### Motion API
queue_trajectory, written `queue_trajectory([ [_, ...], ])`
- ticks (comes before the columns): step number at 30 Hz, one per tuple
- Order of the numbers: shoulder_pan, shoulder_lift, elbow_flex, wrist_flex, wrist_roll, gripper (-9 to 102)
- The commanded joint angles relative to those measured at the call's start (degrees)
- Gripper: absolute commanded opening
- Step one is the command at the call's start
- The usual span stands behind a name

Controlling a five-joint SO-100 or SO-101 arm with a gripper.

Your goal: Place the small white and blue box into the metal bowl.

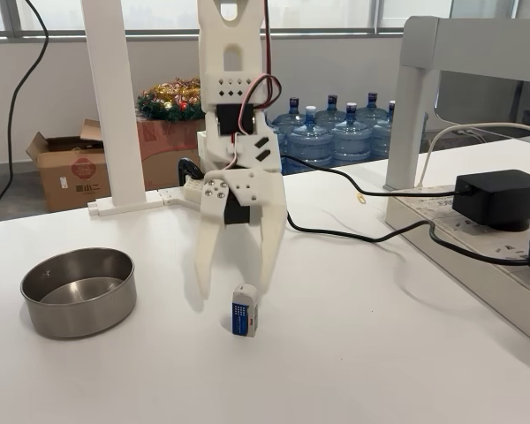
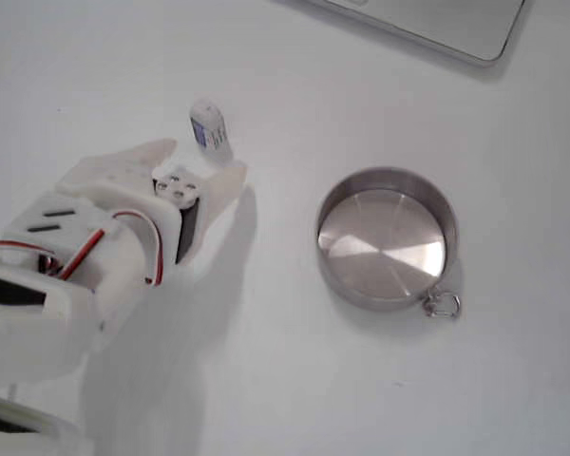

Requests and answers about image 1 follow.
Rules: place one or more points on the white monitor riser shelf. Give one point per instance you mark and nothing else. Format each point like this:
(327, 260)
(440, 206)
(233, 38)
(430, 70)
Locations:
(419, 44)

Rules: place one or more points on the round metal bowl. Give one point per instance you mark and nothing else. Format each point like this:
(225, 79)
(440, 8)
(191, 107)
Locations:
(84, 315)

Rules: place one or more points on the tinsel christmas wreath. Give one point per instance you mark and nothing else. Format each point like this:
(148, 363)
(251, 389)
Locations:
(172, 99)

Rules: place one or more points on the small white and blue box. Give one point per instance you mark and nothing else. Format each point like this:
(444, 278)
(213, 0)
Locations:
(244, 315)

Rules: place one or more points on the white stand post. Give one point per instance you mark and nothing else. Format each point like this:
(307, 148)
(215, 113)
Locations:
(110, 110)

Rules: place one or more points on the black power adapter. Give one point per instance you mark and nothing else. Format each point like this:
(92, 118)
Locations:
(494, 199)

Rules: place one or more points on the white power strip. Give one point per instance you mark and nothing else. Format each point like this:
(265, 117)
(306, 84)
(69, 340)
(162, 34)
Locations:
(477, 252)

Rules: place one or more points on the open cardboard box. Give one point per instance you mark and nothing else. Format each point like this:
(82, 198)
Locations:
(66, 181)

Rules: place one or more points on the yellow rubber band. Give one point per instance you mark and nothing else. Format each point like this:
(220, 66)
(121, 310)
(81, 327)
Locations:
(361, 199)

